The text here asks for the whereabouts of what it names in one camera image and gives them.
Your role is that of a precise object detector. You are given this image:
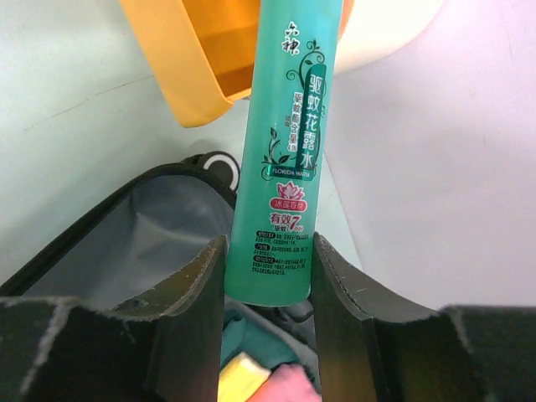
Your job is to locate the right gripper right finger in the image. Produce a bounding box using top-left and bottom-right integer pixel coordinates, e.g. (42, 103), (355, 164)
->
(312, 235), (535, 401)

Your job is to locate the teal tube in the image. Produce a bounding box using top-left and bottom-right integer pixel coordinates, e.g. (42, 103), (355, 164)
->
(224, 0), (343, 307)

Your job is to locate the dark green folded cloth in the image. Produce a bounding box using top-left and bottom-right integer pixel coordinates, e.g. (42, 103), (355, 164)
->
(220, 309), (300, 370)

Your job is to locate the yellow folded cloth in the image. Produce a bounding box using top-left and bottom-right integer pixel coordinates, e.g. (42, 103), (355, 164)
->
(217, 352), (271, 402)

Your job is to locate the pink cloth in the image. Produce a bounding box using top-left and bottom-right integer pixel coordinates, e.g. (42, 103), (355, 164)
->
(248, 364), (322, 402)

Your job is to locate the pink and teal children's suitcase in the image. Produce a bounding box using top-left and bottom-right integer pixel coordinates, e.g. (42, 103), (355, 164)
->
(0, 150), (323, 402)

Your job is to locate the round pastel drawer cabinet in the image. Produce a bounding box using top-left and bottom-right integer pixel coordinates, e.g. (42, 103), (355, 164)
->
(121, 1), (442, 127)

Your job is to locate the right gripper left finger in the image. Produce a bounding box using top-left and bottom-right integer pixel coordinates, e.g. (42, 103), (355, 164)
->
(1, 237), (227, 401)

